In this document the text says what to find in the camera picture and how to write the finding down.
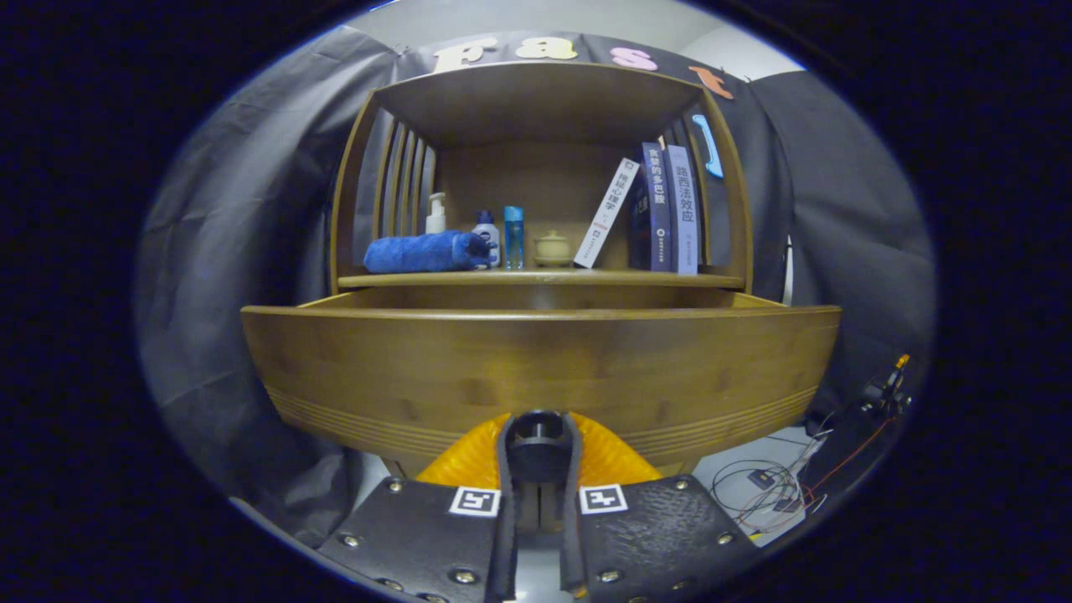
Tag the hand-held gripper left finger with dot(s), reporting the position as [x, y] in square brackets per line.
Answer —
[419, 536]

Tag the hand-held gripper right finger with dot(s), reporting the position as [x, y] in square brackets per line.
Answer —
[653, 536]

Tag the black drawer knob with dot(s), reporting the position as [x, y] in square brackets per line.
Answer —
[538, 452]

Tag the wooden countertop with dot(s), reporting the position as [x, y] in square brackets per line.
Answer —
[586, 277]

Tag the wooden cabinet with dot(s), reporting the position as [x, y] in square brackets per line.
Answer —
[536, 176]

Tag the black device with orange tip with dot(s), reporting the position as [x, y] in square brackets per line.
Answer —
[846, 444]

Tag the blue rolled towel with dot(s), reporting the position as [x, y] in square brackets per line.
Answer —
[419, 253]

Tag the beige lidded teacup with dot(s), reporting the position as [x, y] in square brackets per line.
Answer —
[553, 249]

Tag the clear blue bottle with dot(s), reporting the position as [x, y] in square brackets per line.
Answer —
[513, 243]

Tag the white pump bottle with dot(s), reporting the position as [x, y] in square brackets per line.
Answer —
[435, 222]

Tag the white bottle with blue cap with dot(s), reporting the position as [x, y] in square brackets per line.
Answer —
[488, 228]

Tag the white book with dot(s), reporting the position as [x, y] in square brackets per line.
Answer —
[605, 213]

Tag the pale purple book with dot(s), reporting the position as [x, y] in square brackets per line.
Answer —
[685, 209]

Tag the dark blue book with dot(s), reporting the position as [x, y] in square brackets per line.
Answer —
[657, 201]

